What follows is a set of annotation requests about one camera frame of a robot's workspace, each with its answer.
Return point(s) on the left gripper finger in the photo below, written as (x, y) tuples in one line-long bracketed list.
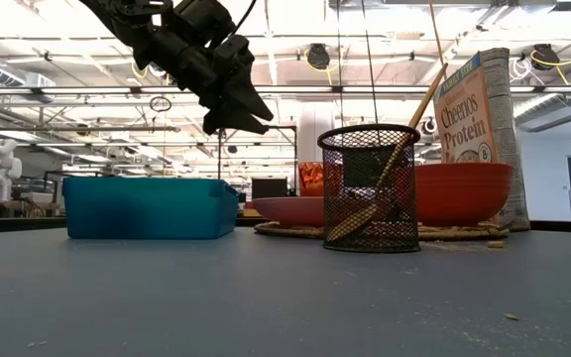
[(231, 121), (251, 101)]

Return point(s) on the pink plate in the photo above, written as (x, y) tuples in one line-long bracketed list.
[(285, 210)]

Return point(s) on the orange Cheerios cereal box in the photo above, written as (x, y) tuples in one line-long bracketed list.
[(469, 119)]

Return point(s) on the red bowl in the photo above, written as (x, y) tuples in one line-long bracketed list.
[(464, 193)]

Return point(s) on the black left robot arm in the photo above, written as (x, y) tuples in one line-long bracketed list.
[(117, 20)]

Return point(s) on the black monitor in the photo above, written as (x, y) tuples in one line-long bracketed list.
[(269, 189)]

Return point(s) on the copper faceted cup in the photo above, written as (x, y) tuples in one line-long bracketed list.
[(311, 178)]

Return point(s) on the blue plastic bin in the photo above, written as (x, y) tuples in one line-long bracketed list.
[(147, 208)]

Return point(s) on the black mesh cup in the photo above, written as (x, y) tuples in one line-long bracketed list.
[(370, 134)]

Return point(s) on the round woven placemat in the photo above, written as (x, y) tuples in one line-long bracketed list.
[(290, 230)]

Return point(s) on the wooden spoon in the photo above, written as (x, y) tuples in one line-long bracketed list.
[(426, 101)]

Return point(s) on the loose cereal piece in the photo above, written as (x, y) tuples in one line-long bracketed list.
[(495, 244)]

